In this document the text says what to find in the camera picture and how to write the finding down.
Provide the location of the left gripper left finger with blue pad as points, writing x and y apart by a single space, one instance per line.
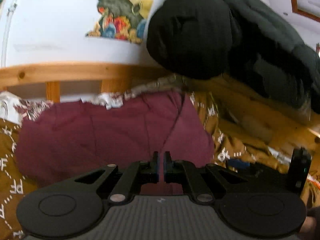
133 178

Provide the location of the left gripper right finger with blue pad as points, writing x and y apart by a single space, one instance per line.
194 181

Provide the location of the maroon long sleeve shirt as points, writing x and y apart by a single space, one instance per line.
70 139

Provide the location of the brown PF patterned blanket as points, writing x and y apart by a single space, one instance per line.
245 140

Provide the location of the white floral bed sheet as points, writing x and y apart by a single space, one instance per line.
15 109

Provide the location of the black puffy jacket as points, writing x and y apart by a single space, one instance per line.
245 39

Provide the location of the colourful landscape poster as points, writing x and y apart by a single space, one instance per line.
122 20

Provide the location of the wooden bed rail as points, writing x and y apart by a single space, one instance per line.
114 77

